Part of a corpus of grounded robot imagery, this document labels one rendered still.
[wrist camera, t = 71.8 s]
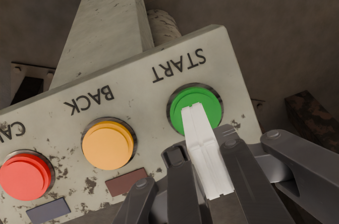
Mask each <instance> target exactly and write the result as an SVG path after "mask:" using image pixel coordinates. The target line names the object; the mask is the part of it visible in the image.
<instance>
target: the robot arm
mask: <svg viewBox="0 0 339 224"><path fill-rule="evenodd" d="M181 114H182V120H183V126H184V132H185V140H183V141H181V142H178V143H175V144H173V145H172V146H170V147H168V148H167V149H165V150H164V151H163V152H162V153H161V157H162V159H163V162H164V164H165V166H166V169H167V175H166V176H165V177H163V178H162V179H160V180H158V181H157V182H156V181H155V179H154V178H153V177H146V178H142V179H140V180H138V181H137V182H136V183H135V184H133V186H132V187H131V188H130V190H129V192H128V194H127V196H126V197H125V199H124V201H123V203H122V205H121V207H120V209H119V210H118V212H117V214H116V216H115V218H114V220H113V222H112V223H111V224H213V221H212V217H211V212H210V208H209V204H208V201H207V199H209V200H212V199H215V198H217V197H220V196H219V195H220V194H224V195H226V194H229V193H232V192H234V191H233V190H235V192H236V194H237V197H238V199H239V202H240V205H241V207H242V210H243V212H244V215H245V217H246V220H247V222H248V224H296V223H295V222H294V220H293V218H292V217H291V215H290V214H289V212H288V210H287V209H286V207H285V206H284V204H283V202H282V201H281V199H280V198H279V196H278V194H277V193H276V191H275V189H274V188H273V186H272V184H271V183H275V185H276V187H277V188H278V189H279V190H281V191H282V192H283V193H284V194H286V195H287V196H288V197H290V198H291V199H292V200H293V201H295V202H296V203H297V204H298V205H300V206H301V207H302V208H303V209H305V210H306V211H307V212H309V213H310V214H311V215H312V216H314V217H315V218H316V219H317V220H319V221H320V222H321V223H323V224H339V154H337V153H335V152H333V151H330V150H328V149H326V148H324V147H321V146H319V145H317V144H315V143H312V142H310V141H308V140H306V139H303V138H301V137H299V136H297V135H295V134H292V133H290V132H288V131H286V130H282V129H279V130H277V129H274V130H270V131H268V132H266V133H264V134H263V135H262V136H261V137H260V143H255V144H247V143H245V141H244V140H243V139H241V138H240V137H239V135H238V133H237V132H236V130H235V129H234V127H233V126H232V125H230V124H224V125H222V126H219V127H216V128H213V129H212V128H211V125H210V123H209V121H208V118H207V116H206V113H205V111H204V108H203V106H202V103H199V102H198V103H195V104H193V105H192V107H189V106H187V107H185V108H182V110H181Z"/></svg>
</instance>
